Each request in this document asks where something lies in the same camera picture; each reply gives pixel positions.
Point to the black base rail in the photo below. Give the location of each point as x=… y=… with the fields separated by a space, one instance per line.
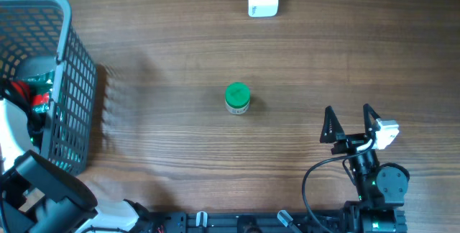
x=251 y=222

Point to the green lid jar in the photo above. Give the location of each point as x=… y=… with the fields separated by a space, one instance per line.
x=237 y=98

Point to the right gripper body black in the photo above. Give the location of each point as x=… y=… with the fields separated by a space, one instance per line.
x=348 y=144

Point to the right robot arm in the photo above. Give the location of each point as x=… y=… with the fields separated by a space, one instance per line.
x=381 y=187

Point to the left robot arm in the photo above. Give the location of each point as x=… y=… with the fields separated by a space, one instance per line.
x=38 y=196

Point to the grey plastic mesh basket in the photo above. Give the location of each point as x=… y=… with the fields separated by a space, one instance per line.
x=37 y=36

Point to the green snack bag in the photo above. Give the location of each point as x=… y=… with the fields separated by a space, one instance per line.
x=41 y=88

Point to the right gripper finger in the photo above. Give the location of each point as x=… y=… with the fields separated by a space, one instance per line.
x=369 y=113
x=332 y=130

